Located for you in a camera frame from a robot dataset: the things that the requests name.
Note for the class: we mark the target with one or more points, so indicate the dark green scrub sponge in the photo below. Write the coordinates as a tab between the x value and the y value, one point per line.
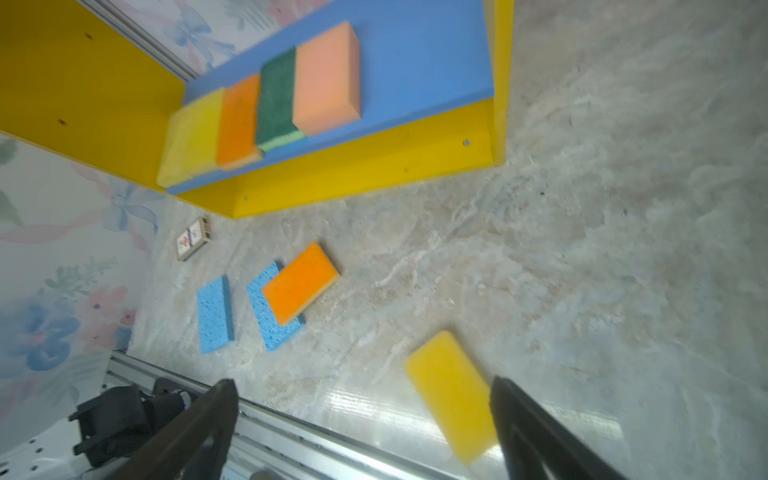
275	126

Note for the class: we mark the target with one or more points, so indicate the yellow shelf unit frame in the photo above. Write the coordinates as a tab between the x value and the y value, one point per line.
74	82

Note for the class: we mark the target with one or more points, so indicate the pale yellow sponge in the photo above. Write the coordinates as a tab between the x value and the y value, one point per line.
300	283

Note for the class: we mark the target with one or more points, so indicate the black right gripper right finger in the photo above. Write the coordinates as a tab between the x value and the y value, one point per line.
534	444

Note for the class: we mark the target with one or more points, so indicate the yellow scrub sponge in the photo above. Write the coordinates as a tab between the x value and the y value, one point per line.
191	143

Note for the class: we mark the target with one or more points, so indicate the orange scrub sponge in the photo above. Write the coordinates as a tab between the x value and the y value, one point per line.
236	142

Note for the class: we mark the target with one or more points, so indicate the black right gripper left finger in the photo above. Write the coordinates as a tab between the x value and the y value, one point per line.
194	445

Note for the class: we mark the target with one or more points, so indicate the pink orange sponge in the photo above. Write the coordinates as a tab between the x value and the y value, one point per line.
327	90

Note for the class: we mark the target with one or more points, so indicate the light blue sponge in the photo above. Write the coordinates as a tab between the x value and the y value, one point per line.
215	320
273	334

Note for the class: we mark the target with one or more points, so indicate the light blue sponge left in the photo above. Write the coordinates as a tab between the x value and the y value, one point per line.
215	320

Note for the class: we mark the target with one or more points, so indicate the light blue sponge right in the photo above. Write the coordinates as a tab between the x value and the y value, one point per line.
273	334

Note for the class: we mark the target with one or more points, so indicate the small playing card box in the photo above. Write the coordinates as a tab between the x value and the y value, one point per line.
193	238

